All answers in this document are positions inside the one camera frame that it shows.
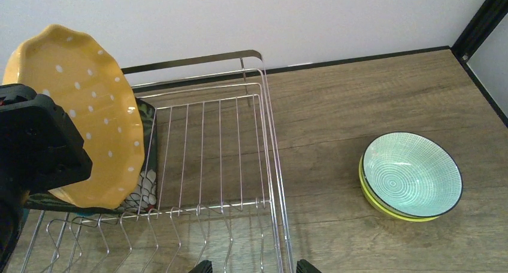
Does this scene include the black aluminium frame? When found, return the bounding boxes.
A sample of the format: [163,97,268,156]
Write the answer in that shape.
[131,0,508,127]

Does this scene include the pale green glass bowl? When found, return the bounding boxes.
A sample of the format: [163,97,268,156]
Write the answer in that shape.
[362,131,464,217]

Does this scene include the yellow green bowl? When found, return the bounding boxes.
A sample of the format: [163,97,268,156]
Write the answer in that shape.
[358,155,438,223]

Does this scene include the metal wire dish rack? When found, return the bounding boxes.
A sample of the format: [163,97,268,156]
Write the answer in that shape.
[7,50,296,272]

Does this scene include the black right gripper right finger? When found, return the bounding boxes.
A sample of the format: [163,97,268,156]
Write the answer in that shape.
[295,259,322,273]

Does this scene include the orange polka dot plate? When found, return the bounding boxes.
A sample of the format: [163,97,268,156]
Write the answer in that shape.
[2,25,145,210]

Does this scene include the blue polka dot plate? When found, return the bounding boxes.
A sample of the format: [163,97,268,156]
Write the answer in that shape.
[22,208,30,225]

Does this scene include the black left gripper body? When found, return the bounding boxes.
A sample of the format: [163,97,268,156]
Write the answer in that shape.
[1,84,93,269]

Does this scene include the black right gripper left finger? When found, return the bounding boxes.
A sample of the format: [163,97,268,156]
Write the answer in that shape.
[189,260,213,273]

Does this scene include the black floral square plate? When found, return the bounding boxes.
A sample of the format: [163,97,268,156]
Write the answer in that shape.
[25,98,158,216]

